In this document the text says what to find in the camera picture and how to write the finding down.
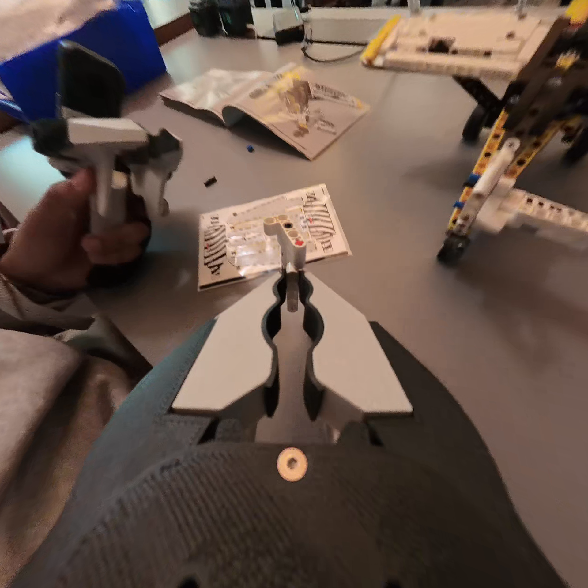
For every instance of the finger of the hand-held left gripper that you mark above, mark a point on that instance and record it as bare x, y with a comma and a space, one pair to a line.
105, 131
158, 183

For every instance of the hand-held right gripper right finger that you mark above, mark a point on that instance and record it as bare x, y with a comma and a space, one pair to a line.
358, 367

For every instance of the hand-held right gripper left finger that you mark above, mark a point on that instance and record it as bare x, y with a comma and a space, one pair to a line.
225, 363

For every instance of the white lego fin piece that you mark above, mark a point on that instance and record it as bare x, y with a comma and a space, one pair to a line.
289, 243

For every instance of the white yellow lego plane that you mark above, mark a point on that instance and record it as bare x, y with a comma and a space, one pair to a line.
459, 41

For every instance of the person's left forearm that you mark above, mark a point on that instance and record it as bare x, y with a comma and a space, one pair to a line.
27, 307

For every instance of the black lego pin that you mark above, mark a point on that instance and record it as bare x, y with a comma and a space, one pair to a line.
211, 181

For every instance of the lego instruction booklet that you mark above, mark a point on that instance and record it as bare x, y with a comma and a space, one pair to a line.
285, 105

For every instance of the person's left hand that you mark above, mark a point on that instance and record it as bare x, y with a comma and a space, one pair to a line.
50, 229

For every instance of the plain blue storage bin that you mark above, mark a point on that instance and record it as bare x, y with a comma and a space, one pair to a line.
124, 46

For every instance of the zebra striped sticker sheet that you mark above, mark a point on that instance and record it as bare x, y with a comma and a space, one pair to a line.
220, 248

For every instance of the black electronic device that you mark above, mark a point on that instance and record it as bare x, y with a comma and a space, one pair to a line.
220, 18

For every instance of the person's grey clothing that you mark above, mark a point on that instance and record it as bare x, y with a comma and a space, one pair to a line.
46, 413

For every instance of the black power adapter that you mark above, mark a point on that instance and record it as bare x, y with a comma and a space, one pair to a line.
288, 25

